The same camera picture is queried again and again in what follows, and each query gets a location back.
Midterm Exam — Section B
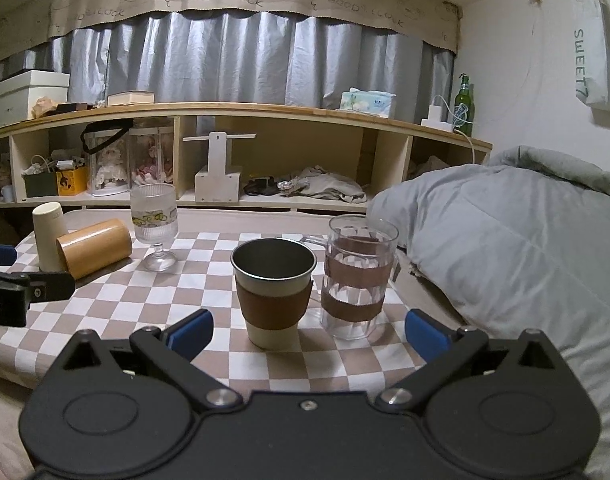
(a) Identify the white tote bag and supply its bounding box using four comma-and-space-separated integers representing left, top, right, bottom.
572, 0, 610, 112

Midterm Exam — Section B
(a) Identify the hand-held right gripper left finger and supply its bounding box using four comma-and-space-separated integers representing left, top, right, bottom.
60, 309, 242, 417

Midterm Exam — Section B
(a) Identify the tissue pack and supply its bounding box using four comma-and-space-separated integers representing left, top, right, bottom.
338, 87, 399, 119

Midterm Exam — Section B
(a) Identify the clear mug with brown bands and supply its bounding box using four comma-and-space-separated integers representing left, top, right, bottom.
300, 214, 401, 342

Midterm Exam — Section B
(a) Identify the white cable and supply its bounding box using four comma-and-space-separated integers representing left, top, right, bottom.
431, 94, 476, 165

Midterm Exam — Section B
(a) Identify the ribbed stemmed glass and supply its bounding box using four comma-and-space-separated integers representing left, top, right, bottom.
130, 183, 179, 273

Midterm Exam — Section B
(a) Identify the clear doll display case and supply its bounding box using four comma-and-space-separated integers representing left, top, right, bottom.
129, 127, 177, 188
87, 128, 132, 197

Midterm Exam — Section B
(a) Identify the wooden stand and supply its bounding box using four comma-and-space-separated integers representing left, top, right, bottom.
182, 131, 256, 205

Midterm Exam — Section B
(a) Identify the flat beige box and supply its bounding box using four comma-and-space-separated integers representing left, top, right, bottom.
107, 90, 156, 106

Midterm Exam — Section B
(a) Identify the dark green box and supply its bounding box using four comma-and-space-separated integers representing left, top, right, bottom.
22, 172, 59, 198

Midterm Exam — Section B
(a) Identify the green glass bottle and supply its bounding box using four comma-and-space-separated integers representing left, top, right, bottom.
452, 73, 478, 137

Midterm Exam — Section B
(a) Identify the brown white checkered cloth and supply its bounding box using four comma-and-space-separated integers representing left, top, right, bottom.
0, 230, 438, 392

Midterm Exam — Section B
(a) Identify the grey curtain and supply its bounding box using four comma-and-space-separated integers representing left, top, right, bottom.
0, 9, 458, 127

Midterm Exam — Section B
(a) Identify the grey crumpled clothing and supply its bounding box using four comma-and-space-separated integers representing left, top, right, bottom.
279, 164, 370, 204

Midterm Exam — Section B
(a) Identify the wooden shelf unit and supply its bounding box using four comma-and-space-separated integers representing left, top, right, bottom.
0, 101, 494, 212

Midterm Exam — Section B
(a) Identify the black strap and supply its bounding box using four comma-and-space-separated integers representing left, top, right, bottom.
80, 120, 134, 157

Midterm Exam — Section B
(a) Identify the cream plastic cup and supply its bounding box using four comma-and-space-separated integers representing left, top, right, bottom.
32, 202, 69, 272

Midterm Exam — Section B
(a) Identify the white storage box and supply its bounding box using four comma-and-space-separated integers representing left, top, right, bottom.
0, 70, 71, 120

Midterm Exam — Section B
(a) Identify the crumpled brown paper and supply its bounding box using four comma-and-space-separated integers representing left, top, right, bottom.
31, 95, 62, 119

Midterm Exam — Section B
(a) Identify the small black item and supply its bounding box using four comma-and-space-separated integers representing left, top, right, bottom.
244, 174, 277, 196

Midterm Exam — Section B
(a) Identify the grey duvet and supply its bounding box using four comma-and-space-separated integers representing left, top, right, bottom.
366, 145, 610, 480

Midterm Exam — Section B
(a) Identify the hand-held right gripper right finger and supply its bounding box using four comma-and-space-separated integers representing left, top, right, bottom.
375, 309, 560, 416

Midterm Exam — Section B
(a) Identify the brown bamboo cup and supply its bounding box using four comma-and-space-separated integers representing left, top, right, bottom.
56, 219, 134, 279

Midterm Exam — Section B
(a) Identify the yellow box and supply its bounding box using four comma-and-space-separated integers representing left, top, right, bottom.
54, 167, 89, 196

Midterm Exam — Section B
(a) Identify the metal cup with brown sleeve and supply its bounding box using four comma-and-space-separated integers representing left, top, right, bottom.
230, 239, 318, 349

